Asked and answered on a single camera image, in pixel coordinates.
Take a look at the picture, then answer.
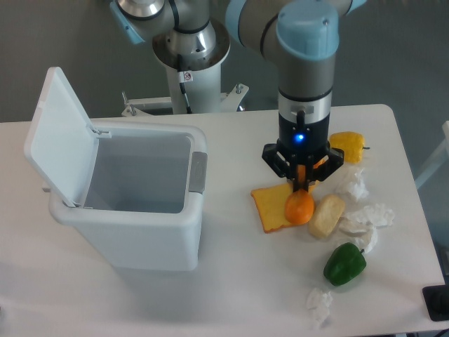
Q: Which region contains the yellow toast slice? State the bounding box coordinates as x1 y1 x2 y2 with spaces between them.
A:
250 181 316 234

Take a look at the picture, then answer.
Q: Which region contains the black cable on pedestal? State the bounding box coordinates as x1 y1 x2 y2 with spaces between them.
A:
176 54 192 114

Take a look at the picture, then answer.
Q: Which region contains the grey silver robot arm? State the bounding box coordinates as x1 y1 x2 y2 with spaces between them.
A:
109 1 361 190

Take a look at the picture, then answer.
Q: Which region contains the green bell pepper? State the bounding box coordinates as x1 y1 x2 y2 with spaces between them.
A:
323 242 367 286

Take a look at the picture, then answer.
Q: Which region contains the white trash bin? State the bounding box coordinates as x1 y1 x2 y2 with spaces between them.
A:
49 121 208 271

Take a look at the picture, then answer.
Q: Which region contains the black device at edge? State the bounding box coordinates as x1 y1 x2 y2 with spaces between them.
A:
422 284 448 322

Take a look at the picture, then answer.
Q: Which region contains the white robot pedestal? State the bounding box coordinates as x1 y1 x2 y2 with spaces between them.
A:
122 19 249 116

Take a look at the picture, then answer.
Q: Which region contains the pale oval bread loaf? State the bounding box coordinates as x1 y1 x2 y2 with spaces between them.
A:
308 194 345 239

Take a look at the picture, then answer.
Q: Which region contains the yellow bell pepper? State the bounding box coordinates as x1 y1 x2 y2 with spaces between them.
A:
329 131 367 164

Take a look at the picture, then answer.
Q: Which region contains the white bin lid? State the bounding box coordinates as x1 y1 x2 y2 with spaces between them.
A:
24 67 109 207

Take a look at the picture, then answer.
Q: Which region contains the long orange baguette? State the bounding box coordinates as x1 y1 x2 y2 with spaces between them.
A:
284 166 315 227

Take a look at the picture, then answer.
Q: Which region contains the crumpled white tissue lower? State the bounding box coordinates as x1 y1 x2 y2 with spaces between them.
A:
306 288 333 328

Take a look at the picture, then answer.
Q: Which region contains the crumpled white tissue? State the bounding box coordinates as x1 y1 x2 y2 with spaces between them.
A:
306 288 333 328
335 166 369 201
338 204 395 253

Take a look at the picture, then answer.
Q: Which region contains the crumpled white tissue middle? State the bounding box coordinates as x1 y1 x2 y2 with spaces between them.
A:
338 204 395 253

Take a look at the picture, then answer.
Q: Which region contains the white frame at right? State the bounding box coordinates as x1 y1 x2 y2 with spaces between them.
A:
415 121 448 189

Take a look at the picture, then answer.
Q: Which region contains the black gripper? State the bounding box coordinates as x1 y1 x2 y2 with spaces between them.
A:
262 112 344 192

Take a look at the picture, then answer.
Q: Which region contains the crumpled white tissue upper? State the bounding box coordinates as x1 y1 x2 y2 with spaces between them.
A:
335 166 369 201

